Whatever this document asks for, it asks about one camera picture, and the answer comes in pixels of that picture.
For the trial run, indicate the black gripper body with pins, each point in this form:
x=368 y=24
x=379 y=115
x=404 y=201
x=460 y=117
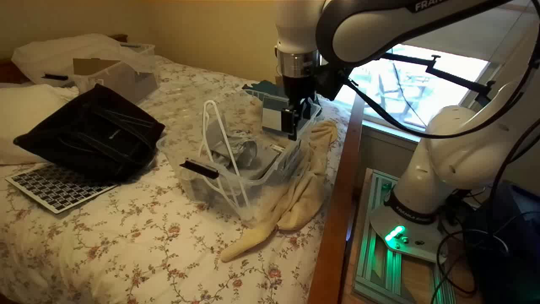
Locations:
x=298 y=90

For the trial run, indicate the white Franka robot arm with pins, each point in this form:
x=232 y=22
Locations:
x=449 y=152

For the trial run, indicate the clear plastic container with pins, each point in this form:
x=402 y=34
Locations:
x=225 y=195

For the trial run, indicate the wooden bed footboard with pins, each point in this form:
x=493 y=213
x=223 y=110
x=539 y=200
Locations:
x=335 y=225

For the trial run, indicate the teal and white box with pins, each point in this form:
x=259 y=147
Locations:
x=271 y=93

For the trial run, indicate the grey crumpled cloth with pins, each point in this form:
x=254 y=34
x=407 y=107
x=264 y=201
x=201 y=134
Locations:
x=245 y=149

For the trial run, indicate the cream cloth garment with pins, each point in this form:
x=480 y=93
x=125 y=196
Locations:
x=304 y=191

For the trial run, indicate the bright window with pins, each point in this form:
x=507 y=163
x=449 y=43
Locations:
x=406 y=95

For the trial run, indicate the open cardboard box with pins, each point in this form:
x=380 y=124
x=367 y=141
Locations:
x=124 y=78

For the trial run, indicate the floral bedspread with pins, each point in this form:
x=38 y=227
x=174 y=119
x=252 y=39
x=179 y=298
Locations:
x=141 y=242

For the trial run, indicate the black fabric bag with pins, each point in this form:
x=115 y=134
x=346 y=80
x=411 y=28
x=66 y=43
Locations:
x=90 y=136

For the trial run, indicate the black white patterned board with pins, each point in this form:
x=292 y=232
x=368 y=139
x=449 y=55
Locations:
x=53 y=188

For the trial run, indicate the dark blue box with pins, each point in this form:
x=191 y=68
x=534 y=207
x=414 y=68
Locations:
x=508 y=247

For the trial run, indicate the white pillow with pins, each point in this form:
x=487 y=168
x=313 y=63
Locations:
x=22 y=107

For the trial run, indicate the dark wooden headboard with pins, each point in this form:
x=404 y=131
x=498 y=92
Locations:
x=11 y=71

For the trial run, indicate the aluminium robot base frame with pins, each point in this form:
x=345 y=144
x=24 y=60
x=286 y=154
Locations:
x=373 y=254

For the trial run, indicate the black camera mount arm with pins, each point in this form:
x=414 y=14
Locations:
x=456 y=78

